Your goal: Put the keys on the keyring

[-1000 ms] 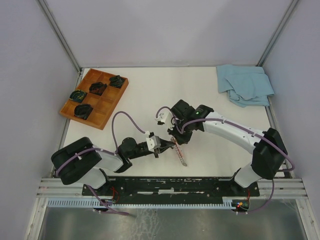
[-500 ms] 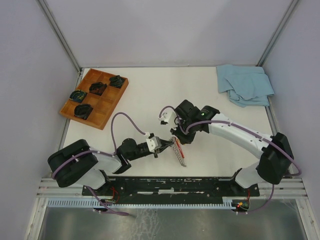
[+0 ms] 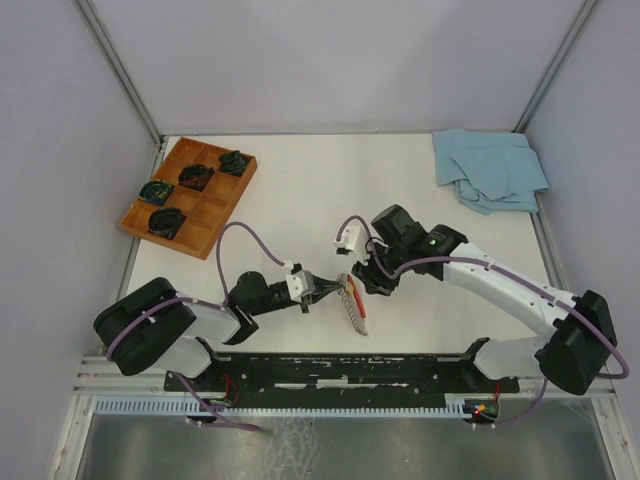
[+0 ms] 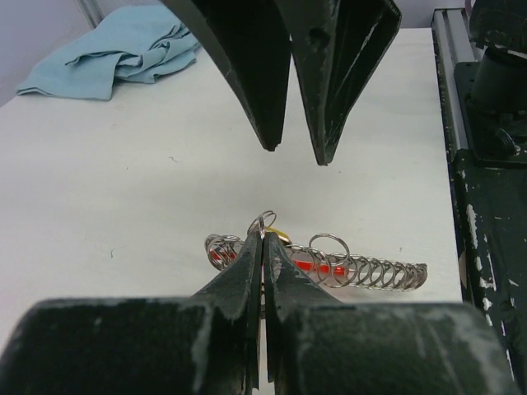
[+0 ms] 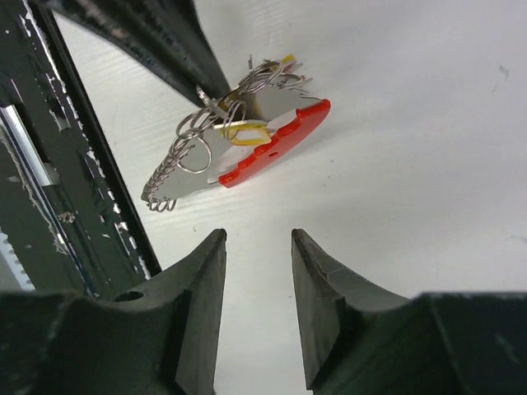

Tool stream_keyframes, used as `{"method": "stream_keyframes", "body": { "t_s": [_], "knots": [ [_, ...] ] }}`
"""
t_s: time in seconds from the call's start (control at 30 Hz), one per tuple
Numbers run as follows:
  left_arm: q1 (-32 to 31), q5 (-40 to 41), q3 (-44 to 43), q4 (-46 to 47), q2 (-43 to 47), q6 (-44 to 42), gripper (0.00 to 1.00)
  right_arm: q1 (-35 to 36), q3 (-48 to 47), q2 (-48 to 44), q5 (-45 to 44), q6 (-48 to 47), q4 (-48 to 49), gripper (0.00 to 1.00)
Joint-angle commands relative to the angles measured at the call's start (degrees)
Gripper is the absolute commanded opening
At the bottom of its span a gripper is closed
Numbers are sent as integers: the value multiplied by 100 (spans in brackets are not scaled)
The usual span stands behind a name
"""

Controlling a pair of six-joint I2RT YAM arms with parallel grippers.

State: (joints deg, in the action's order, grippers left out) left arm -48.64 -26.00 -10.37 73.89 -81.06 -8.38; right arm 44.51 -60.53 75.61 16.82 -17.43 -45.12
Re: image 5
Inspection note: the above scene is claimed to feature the silver key with yellow tag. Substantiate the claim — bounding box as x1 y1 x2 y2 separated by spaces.
216 120 271 146

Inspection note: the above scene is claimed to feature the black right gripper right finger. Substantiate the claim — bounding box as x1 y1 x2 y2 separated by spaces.
291 229 526 394

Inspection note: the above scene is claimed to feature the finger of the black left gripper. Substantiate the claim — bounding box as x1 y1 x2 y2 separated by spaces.
152 0 231 99
53 0 207 109

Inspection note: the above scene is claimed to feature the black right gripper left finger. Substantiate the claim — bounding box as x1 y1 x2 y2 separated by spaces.
1 229 226 394

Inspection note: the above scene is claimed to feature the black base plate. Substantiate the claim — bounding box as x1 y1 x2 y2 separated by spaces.
1 1 161 300

